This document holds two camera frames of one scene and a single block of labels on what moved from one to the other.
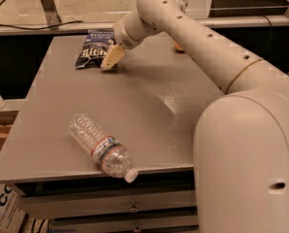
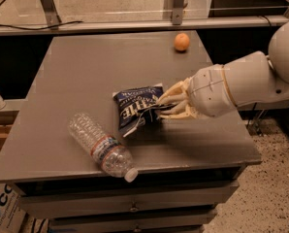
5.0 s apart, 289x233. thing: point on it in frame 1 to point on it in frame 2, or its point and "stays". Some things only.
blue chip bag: [95, 48] to [139, 115]
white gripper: [122, 36] to [207, 89]
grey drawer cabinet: [151, 104] stays
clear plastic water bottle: [114, 159] stays
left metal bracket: [49, 6] stays
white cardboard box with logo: [7, 214] stays
